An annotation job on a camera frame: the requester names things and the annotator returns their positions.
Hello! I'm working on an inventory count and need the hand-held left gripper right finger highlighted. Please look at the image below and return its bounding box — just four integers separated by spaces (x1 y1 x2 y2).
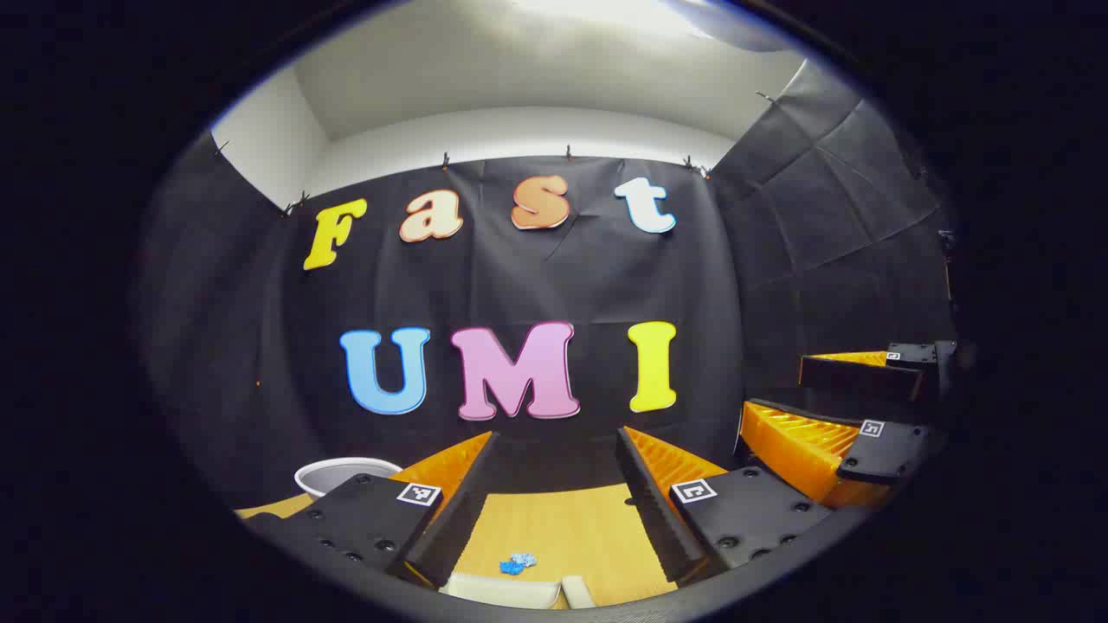
615 426 836 588

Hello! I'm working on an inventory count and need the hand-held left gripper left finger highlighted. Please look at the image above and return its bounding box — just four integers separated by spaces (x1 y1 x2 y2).
242 430 501 589

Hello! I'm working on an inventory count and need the white dustpan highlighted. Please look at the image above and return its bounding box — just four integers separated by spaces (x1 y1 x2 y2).
441 571 564 611

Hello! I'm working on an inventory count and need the white garbage bin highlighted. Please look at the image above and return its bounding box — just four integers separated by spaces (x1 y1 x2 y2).
294 457 404 502

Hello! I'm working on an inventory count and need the wooden desktop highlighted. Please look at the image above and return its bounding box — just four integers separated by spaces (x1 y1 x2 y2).
234 483 680 608

